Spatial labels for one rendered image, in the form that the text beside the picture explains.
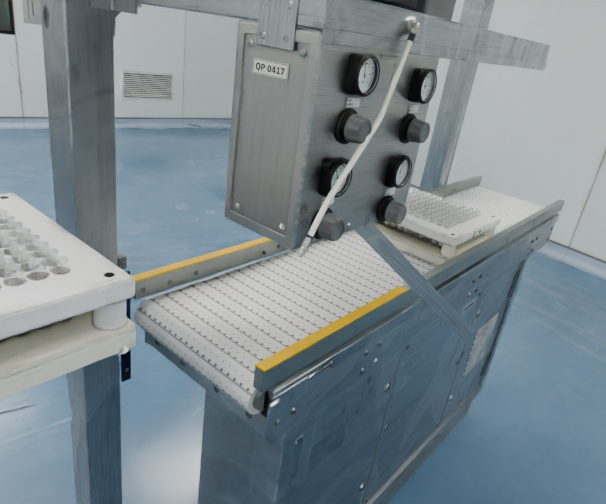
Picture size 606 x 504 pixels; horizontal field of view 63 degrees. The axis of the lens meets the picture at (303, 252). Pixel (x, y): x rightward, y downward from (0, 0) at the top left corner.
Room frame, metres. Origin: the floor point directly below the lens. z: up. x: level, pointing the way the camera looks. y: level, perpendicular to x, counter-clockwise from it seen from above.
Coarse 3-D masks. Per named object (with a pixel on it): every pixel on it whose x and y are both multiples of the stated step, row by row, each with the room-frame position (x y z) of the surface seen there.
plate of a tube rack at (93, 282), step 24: (24, 216) 0.45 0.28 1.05; (48, 240) 0.41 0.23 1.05; (72, 240) 0.42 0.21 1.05; (72, 264) 0.37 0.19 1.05; (96, 264) 0.38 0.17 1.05; (0, 288) 0.32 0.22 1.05; (24, 288) 0.32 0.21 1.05; (48, 288) 0.33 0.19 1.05; (72, 288) 0.33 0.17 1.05; (96, 288) 0.34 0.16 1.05; (120, 288) 0.35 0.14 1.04; (0, 312) 0.29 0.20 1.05; (24, 312) 0.29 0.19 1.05; (48, 312) 0.31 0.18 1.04; (72, 312) 0.32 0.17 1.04; (0, 336) 0.28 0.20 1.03
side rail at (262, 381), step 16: (544, 208) 1.40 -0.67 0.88; (560, 208) 1.50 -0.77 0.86; (528, 224) 1.25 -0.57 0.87; (496, 240) 1.07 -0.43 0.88; (464, 256) 0.94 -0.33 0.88; (480, 256) 1.01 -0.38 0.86; (432, 272) 0.83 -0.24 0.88; (448, 272) 0.88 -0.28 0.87; (384, 304) 0.69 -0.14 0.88; (400, 304) 0.73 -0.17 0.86; (368, 320) 0.66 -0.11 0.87; (336, 336) 0.59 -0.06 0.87; (352, 336) 0.63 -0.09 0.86; (304, 352) 0.54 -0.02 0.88; (320, 352) 0.56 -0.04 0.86; (256, 368) 0.48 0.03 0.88; (272, 368) 0.49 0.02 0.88; (288, 368) 0.51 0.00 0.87; (256, 384) 0.48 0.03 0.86; (272, 384) 0.49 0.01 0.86
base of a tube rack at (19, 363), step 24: (24, 336) 0.32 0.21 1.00; (48, 336) 0.33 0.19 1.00; (72, 336) 0.33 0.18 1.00; (96, 336) 0.34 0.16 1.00; (120, 336) 0.35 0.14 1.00; (0, 360) 0.29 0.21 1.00; (24, 360) 0.30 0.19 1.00; (48, 360) 0.31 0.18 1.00; (72, 360) 0.32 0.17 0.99; (96, 360) 0.33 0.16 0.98; (0, 384) 0.28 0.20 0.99; (24, 384) 0.29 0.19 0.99
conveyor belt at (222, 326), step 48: (480, 192) 1.61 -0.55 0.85; (336, 240) 1.01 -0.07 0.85; (192, 288) 0.71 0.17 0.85; (240, 288) 0.73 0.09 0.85; (288, 288) 0.76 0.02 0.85; (336, 288) 0.78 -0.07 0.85; (384, 288) 0.81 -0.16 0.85; (192, 336) 0.58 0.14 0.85; (240, 336) 0.59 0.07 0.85; (288, 336) 0.61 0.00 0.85; (240, 384) 0.50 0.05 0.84
